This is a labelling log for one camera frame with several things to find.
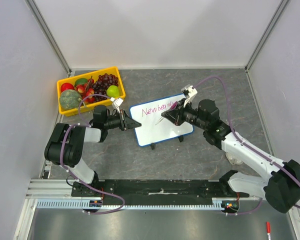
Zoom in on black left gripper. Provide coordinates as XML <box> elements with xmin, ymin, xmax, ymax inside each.
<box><xmin>104</xmin><ymin>109</ymin><xmax>141</xmax><ymax>131</ymax></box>

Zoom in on blue framed whiteboard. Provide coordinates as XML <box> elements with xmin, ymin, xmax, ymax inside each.
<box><xmin>129</xmin><ymin>94</ymin><xmax>194</xmax><ymax>147</ymax></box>

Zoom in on magenta capped whiteboard marker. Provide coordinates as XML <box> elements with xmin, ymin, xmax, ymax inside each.
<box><xmin>155</xmin><ymin>101</ymin><xmax>178</xmax><ymax>125</ymax></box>

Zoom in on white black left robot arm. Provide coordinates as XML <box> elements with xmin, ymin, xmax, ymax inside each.
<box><xmin>44</xmin><ymin>105</ymin><xmax>142</xmax><ymax>198</ymax></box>

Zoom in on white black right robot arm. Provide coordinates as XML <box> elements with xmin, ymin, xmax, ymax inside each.
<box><xmin>161</xmin><ymin>98</ymin><xmax>300</xmax><ymax>213</ymax></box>

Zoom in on green apple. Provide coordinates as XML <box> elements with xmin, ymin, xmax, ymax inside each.
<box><xmin>106</xmin><ymin>85</ymin><xmax>120</xmax><ymax>98</ymax></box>

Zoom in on dark purple grape bunch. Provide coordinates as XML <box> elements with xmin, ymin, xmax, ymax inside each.
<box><xmin>92</xmin><ymin>73</ymin><xmax>119</xmax><ymax>102</ymax></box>

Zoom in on yellow plastic fruit bin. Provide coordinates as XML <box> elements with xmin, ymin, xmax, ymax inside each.
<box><xmin>56</xmin><ymin>66</ymin><xmax>126</xmax><ymax>117</ymax></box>

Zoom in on red yellow small fruits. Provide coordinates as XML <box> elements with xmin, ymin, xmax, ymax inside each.
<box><xmin>75</xmin><ymin>83</ymin><xmax>96</xmax><ymax>104</ymax></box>

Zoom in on green netted melon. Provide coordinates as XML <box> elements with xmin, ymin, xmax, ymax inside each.
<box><xmin>59</xmin><ymin>89</ymin><xmax>82</xmax><ymax>110</ymax></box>

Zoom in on green lime fruit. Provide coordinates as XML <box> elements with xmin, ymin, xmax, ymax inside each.
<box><xmin>74</xmin><ymin>77</ymin><xmax>88</xmax><ymax>87</ymax></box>

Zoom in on red apple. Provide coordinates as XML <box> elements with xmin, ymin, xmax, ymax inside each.
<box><xmin>60</xmin><ymin>82</ymin><xmax>75</xmax><ymax>93</ymax></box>

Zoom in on white bead eraser pad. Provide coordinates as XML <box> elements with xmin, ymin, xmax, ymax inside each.
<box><xmin>225</xmin><ymin>152</ymin><xmax>243</xmax><ymax>165</ymax></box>

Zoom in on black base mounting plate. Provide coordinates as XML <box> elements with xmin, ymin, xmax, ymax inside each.
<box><xmin>71</xmin><ymin>178</ymin><xmax>251</xmax><ymax>206</ymax></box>

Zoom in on red marker pen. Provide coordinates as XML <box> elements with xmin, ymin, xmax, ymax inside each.
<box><xmin>266</xmin><ymin>221</ymin><xmax>271</xmax><ymax>240</ymax></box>

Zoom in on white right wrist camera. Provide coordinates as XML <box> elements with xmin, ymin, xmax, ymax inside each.
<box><xmin>181</xmin><ymin>84</ymin><xmax>198</xmax><ymax>108</ymax></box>

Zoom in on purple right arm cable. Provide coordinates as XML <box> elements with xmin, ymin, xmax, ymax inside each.
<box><xmin>193</xmin><ymin>76</ymin><xmax>300</xmax><ymax>216</ymax></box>

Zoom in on grey slotted cable duct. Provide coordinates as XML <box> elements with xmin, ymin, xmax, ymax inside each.
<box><xmin>36</xmin><ymin>198</ymin><xmax>227</xmax><ymax>210</ymax></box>

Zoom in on aluminium frame rail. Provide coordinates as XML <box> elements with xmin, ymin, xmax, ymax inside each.
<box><xmin>24</xmin><ymin>178</ymin><xmax>77</xmax><ymax>200</ymax></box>

